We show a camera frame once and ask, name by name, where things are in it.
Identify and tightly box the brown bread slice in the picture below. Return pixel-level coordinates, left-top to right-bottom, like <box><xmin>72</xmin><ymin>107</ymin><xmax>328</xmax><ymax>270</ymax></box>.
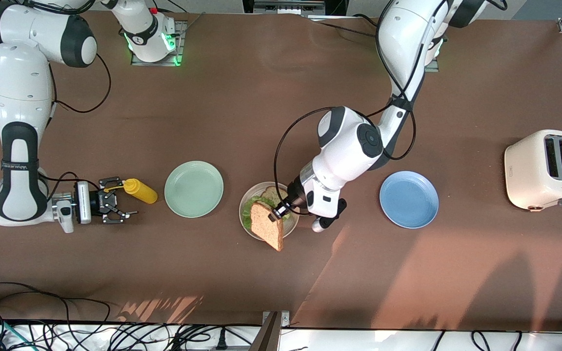
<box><xmin>250</xmin><ymin>200</ymin><xmax>285</xmax><ymax>252</ymax></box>
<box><xmin>261</xmin><ymin>186</ymin><xmax>289</xmax><ymax>208</ymax></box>

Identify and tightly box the yellow mustard squeeze bottle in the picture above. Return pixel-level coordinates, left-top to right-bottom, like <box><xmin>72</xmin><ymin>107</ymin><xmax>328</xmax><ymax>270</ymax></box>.
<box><xmin>104</xmin><ymin>178</ymin><xmax>158</xmax><ymax>204</ymax></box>

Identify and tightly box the green lettuce leaf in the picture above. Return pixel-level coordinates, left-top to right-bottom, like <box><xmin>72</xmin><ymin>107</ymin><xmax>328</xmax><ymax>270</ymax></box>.
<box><xmin>241</xmin><ymin>195</ymin><xmax>297</xmax><ymax>234</ymax></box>

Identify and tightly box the beige plate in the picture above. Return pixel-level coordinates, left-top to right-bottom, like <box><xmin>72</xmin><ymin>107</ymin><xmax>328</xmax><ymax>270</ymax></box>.
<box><xmin>239</xmin><ymin>182</ymin><xmax>301</xmax><ymax>242</ymax></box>

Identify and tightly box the green plate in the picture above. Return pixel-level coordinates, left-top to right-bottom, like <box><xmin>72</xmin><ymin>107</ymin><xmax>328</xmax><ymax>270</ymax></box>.
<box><xmin>164</xmin><ymin>160</ymin><xmax>224</xmax><ymax>218</ymax></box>

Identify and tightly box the blue plate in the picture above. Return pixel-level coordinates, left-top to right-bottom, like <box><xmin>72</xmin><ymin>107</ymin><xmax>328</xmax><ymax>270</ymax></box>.
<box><xmin>379</xmin><ymin>171</ymin><xmax>440</xmax><ymax>229</ymax></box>

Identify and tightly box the black electronics box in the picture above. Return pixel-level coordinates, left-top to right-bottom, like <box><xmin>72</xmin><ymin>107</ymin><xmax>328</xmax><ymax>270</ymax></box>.
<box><xmin>242</xmin><ymin>0</ymin><xmax>349</xmax><ymax>17</ymax></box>

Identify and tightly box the white toaster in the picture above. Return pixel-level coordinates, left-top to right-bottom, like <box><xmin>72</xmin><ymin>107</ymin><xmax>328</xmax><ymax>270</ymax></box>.
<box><xmin>504</xmin><ymin>129</ymin><xmax>562</xmax><ymax>212</ymax></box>

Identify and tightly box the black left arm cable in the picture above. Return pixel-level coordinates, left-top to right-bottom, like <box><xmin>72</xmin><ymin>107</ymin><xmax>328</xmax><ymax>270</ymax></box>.
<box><xmin>274</xmin><ymin>0</ymin><xmax>450</xmax><ymax>217</ymax></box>

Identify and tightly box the metal corner bracket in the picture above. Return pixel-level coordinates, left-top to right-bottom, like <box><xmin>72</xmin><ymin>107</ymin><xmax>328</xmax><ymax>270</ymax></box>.
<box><xmin>261</xmin><ymin>311</ymin><xmax>290</xmax><ymax>328</ymax></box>

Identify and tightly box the grey aluminium post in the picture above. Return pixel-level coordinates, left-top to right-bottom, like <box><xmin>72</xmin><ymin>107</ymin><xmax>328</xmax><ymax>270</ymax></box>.
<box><xmin>249</xmin><ymin>312</ymin><xmax>281</xmax><ymax>351</ymax></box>

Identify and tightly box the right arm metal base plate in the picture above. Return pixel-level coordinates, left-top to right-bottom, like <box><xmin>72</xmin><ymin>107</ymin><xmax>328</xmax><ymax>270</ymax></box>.
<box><xmin>131</xmin><ymin>19</ymin><xmax>187</xmax><ymax>67</ymax></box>

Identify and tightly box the black base cable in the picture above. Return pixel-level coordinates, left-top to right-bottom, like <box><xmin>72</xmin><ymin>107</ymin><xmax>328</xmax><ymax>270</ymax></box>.
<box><xmin>310</xmin><ymin>14</ymin><xmax>381</xmax><ymax>39</ymax></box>

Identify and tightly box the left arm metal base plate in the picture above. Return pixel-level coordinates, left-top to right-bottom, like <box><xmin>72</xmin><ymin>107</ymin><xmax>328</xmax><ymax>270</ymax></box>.
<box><xmin>423</xmin><ymin>39</ymin><xmax>440</xmax><ymax>73</ymax></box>

